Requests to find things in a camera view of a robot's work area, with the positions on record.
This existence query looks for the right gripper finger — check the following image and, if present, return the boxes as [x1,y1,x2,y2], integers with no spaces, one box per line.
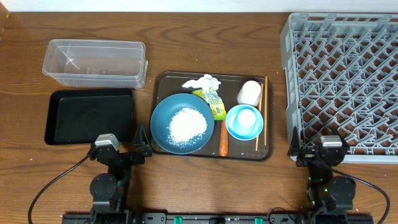
[287,127,300,156]
[331,126,349,148]

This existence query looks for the dark blue plate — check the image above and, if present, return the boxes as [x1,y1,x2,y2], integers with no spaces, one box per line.
[150,93,215,154]

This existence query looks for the pile of white rice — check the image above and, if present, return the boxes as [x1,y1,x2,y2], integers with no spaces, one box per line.
[167,108,208,148]

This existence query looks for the light blue bowl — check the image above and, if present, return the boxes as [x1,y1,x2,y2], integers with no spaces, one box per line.
[225,105,264,141]

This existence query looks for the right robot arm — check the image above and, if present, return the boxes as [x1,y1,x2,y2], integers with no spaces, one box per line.
[287,128,356,223]

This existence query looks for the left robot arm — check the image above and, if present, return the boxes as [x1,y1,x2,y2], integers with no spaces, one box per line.
[87,125,152,224]

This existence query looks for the grey dishwasher rack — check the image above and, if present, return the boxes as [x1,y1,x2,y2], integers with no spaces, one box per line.
[280,12,397,164]

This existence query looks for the black rectangular bin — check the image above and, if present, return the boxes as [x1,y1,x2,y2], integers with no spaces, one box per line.
[44,88,133,145]

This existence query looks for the small white cup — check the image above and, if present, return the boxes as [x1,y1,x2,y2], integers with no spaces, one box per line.
[237,108,256,127]

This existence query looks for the dark brown serving tray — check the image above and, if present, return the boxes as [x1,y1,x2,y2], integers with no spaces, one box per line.
[150,71,274,162]

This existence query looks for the orange carrot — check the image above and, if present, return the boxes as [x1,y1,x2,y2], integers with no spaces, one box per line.
[219,120,229,157]

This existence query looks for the white cup lying sideways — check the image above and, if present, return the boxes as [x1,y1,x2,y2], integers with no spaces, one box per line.
[237,80,262,107]

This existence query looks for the left wooden chopstick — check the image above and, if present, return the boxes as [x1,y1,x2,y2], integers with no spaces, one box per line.
[255,82,264,152]

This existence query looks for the wooden chopstick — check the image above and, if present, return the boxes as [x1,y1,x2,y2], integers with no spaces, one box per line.
[264,76,268,146]
[255,82,264,152]

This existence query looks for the right wooden chopstick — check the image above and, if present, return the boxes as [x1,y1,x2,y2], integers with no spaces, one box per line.
[264,76,268,146]

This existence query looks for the yellow green snack wrapper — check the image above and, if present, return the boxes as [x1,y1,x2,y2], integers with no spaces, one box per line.
[192,88,226,121]

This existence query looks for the crumpled white tissue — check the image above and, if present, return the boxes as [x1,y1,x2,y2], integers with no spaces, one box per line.
[182,74,221,91]

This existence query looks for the clear plastic bin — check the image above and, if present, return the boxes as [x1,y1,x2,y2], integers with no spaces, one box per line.
[42,39,148,88]

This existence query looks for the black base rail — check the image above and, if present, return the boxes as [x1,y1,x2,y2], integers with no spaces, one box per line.
[61,212,374,224]

